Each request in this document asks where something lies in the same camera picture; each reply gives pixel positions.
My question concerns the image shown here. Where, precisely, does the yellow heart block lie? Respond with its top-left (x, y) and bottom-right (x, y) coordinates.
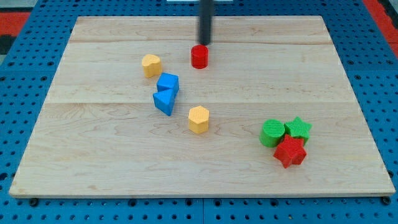
top-left (141, 54), bottom-right (162, 78)

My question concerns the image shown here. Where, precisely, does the wooden board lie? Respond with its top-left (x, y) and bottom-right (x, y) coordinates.
top-left (9, 16), bottom-right (396, 198)

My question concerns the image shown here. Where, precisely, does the red star block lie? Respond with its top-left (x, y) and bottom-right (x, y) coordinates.
top-left (273, 134), bottom-right (307, 169)

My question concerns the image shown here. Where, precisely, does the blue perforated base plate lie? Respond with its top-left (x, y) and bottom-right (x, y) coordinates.
top-left (1, 0), bottom-right (397, 223)

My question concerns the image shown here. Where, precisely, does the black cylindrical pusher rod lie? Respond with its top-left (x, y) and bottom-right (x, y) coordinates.
top-left (198, 0), bottom-right (214, 45)

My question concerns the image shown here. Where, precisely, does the red cylinder block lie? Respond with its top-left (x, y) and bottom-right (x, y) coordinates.
top-left (191, 45), bottom-right (209, 69)

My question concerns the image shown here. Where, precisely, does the yellow hexagon block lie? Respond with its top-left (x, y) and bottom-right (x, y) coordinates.
top-left (188, 106), bottom-right (210, 134)

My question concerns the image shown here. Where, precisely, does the blue cube block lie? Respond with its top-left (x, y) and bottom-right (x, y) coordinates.
top-left (157, 73), bottom-right (179, 96)

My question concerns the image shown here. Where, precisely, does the green cylinder block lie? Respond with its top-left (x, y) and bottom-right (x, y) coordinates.
top-left (259, 119), bottom-right (285, 147)

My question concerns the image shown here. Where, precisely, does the blue triangle block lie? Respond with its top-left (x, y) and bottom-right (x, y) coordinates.
top-left (153, 89), bottom-right (175, 116)

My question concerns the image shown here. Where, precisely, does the green star block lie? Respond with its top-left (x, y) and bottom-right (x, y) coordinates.
top-left (284, 116), bottom-right (313, 144)

